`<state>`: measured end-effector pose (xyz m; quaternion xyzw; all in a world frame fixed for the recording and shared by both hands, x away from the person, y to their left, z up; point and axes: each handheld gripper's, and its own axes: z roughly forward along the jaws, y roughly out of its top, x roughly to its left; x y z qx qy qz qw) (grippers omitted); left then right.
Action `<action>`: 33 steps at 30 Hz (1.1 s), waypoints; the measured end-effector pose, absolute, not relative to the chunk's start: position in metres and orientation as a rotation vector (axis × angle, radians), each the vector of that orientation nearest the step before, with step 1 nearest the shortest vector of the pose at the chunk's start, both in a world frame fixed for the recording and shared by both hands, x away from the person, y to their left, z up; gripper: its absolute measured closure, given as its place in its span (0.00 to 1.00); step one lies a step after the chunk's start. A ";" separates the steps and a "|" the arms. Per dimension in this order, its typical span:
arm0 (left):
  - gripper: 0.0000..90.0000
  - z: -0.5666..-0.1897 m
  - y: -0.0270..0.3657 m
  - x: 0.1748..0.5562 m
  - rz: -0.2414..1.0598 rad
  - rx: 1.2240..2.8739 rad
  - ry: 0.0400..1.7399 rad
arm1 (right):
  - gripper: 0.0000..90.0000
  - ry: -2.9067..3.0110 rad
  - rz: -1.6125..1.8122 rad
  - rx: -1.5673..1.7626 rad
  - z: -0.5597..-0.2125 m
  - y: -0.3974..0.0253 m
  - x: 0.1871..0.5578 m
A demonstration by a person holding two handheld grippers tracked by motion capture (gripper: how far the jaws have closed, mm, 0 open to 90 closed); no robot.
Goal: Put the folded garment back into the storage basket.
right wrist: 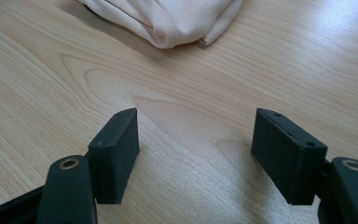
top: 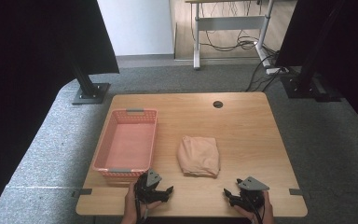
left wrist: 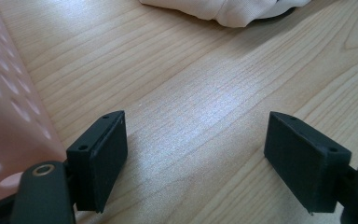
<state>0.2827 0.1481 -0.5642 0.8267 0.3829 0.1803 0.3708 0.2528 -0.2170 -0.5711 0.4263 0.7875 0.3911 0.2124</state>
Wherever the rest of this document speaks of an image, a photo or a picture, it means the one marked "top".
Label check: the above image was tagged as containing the pink plastic basket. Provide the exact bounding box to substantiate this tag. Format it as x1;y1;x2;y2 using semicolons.
91;107;158;179

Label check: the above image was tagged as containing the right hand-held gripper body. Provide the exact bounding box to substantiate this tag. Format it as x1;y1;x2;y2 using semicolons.
237;175;270;213

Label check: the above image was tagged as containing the person's left hand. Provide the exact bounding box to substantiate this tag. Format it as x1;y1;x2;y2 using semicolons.
120;181;163;224

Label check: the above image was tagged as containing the tangle of black cables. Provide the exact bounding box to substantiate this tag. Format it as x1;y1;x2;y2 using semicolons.
190;0;283;93

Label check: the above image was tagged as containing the white desk frame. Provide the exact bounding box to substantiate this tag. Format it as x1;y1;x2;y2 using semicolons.
185;0;276;70

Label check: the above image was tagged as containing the black metal stand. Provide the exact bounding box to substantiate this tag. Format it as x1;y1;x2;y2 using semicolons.
64;46;112;105
280;0;343;104

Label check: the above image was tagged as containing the grey table edge bracket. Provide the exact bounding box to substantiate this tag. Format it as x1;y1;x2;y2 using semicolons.
288;188;306;197
71;188;93;199

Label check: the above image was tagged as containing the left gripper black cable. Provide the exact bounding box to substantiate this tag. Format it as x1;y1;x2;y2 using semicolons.
134;199;149;224

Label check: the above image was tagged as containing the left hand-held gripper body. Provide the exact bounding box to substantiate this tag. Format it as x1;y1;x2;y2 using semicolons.
133;168;169;207

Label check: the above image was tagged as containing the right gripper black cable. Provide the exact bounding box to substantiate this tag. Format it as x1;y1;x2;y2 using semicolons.
246;200;265;224

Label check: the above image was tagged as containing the white power strip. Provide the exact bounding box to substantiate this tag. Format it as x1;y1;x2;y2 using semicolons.
265;65;290;76

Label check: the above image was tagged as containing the person's right hand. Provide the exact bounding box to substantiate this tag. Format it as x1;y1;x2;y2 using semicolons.
232;189;275;224

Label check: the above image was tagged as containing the black curtain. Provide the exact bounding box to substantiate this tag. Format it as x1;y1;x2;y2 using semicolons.
0;0;120;220
274;0;358;138

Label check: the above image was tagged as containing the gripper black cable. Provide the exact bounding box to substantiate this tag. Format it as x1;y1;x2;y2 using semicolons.
246;200;265;224
134;199;149;224

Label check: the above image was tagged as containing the beige cloth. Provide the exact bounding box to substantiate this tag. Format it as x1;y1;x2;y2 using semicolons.
176;135;221;178

